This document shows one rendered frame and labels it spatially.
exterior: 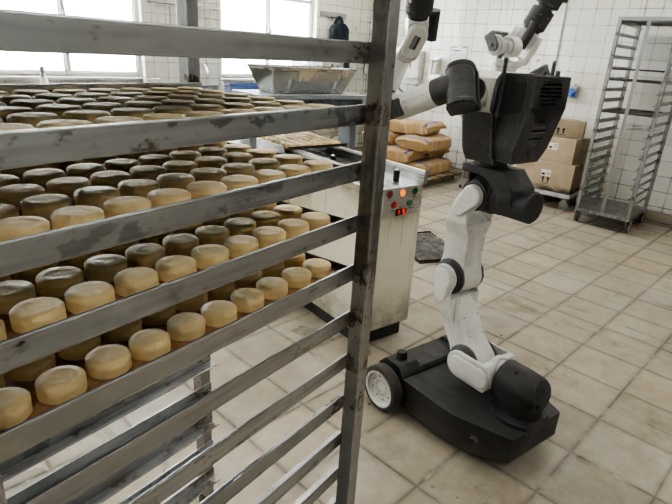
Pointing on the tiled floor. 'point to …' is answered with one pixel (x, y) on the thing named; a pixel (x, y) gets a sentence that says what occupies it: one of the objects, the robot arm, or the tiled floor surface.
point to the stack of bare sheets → (428, 248)
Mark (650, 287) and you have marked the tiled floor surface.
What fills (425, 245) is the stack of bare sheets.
